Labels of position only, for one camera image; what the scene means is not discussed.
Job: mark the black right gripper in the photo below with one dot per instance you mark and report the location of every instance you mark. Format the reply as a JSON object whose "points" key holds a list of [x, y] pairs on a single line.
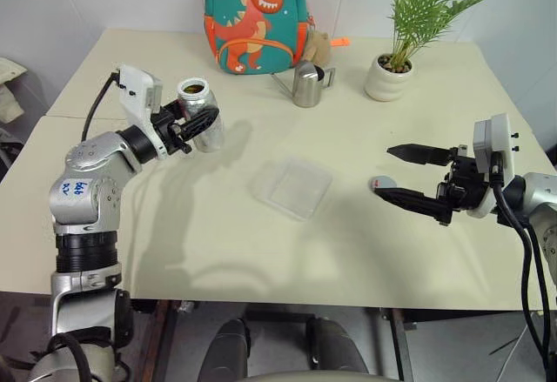
{"points": [[463, 186]]}

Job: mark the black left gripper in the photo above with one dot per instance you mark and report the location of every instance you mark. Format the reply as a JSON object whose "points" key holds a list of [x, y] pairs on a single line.
{"points": [[169, 129]]}

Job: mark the small red grey object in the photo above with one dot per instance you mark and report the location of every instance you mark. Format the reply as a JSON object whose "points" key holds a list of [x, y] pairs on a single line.
{"points": [[383, 182]]}

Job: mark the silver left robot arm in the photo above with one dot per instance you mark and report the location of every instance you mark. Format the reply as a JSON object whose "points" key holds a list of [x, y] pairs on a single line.
{"points": [[87, 182]]}

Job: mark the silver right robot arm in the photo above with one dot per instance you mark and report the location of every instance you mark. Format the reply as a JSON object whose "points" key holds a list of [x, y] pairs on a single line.
{"points": [[541, 190]]}

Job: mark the clear plastic container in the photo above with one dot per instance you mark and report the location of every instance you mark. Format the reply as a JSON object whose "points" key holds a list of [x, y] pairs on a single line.
{"points": [[291, 190]]}

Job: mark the white ribbed plant pot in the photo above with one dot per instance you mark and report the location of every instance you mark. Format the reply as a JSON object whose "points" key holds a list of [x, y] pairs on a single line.
{"points": [[387, 84]]}

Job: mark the teal dinosaur backpack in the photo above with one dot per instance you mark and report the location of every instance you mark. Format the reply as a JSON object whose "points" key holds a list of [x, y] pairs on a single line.
{"points": [[257, 21]]}

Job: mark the silver metal watering can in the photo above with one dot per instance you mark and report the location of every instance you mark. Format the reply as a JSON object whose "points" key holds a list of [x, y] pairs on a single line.
{"points": [[306, 88]]}

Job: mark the beige plush toy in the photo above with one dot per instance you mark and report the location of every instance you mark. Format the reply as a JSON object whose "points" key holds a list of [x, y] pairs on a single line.
{"points": [[320, 44]]}

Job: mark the orange plastic clip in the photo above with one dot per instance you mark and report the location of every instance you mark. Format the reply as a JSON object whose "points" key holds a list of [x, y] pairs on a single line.
{"points": [[340, 42]]}

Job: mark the green palm plant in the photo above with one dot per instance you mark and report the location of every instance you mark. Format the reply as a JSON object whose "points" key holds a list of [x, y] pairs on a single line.
{"points": [[413, 16]]}

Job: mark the dark metal table leg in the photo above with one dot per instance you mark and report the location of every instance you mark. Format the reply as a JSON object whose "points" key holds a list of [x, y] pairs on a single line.
{"points": [[398, 347], [167, 343]]}

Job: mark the dark rounded shape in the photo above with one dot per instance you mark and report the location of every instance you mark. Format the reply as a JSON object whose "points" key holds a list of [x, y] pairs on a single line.
{"points": [[335, 347], [228, 349]]}

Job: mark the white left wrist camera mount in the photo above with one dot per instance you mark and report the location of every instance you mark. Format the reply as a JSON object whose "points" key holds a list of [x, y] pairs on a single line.
{"points": [[137, 90]]}

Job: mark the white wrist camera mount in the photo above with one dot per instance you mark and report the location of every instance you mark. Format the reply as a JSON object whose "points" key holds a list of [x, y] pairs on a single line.
{"points": [[500, 138], [137, 90]]}

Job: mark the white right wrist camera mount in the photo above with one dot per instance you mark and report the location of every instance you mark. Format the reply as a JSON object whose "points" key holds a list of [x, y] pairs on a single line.
{"points": [[500, 138]]}

